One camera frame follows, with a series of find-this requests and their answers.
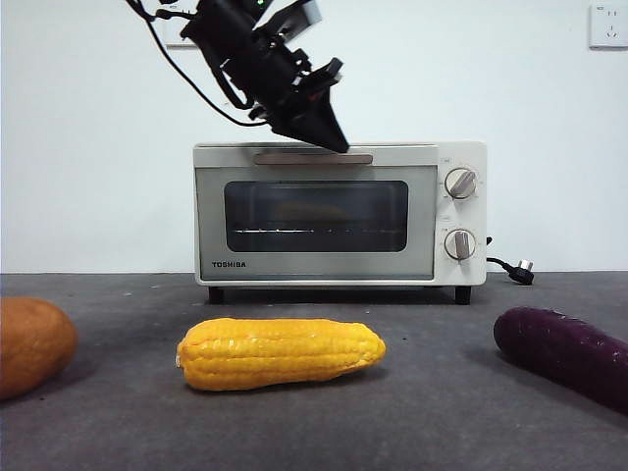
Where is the glass oven door with handle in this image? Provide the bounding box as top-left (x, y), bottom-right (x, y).
top-left (192, 141), bottom-right (439, 284)

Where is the purple eggplant with green stem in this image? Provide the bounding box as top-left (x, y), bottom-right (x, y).
top-left (493, 306), bottom-right (628, 416)

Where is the beige oven knob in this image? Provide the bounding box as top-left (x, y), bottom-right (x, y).
top-left (444, 228), bottom-right (478, 261)
top-left (444, 167), bottom-right (480, 200)

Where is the white Toshiba toaster oven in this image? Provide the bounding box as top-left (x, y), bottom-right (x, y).
top-left (192, 140), bottom-right (490, 305)

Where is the yellow corn cob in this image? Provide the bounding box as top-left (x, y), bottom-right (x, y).
top-left (175, 317), bottom-right (388, 393)

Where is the orange sweet potato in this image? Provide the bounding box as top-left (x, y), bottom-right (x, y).
top-left (0, 296), bottom-right (79, 401)

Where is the metal wire oven rack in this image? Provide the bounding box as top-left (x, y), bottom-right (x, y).
top-left (230, 225), bottom-right (401, 235)

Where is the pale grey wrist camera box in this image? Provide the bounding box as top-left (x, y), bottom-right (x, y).
top-left (274, 0), bottom-right (325, 38)

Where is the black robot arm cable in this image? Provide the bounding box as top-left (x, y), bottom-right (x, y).
top-left (126, 0), bottom-right (269, 128)

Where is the white wall socket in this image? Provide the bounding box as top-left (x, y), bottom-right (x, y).
top-left (165, 4), bottom-right (200, 49)
top-left (588, 4), bottom-right (628, 50)

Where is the black power cord with plug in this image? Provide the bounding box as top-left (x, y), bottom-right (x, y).
top-left (485, 236), bottom-right (537, 287)

